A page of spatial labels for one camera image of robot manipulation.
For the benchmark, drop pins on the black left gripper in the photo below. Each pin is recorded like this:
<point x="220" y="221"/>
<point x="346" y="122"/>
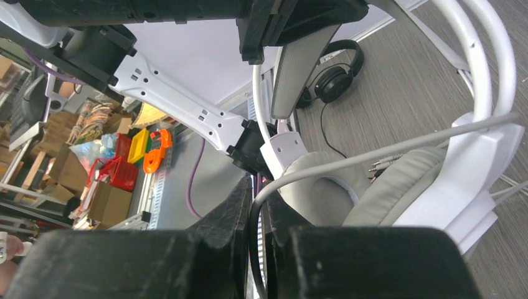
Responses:
<point x="277" y="23"/>

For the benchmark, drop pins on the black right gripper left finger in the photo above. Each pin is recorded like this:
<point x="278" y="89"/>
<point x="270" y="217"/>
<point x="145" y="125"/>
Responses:
<point x="207" y="260"/>

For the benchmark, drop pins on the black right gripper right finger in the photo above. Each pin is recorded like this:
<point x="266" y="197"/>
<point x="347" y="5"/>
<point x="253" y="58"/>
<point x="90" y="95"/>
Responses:
<point x="304" y="261"/>

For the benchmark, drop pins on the small white headphones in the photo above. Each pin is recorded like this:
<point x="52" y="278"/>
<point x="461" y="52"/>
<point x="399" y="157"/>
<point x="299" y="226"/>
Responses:
<point x="440" y="180"/>

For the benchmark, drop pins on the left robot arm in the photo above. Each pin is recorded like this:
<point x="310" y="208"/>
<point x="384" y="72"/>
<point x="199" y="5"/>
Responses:
<point x="89" y="42"/>

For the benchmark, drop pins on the black on-ear headphones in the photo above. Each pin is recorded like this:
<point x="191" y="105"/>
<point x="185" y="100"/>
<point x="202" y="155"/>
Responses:
<point x="333" y="81"/>

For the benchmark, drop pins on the orange toy on shelf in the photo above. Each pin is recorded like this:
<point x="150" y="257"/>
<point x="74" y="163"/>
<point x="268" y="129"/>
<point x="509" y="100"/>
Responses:
<point x="154" y="158"/>

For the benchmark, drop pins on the red plastic basket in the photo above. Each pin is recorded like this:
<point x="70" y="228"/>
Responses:
<point x="121" y="173"/>

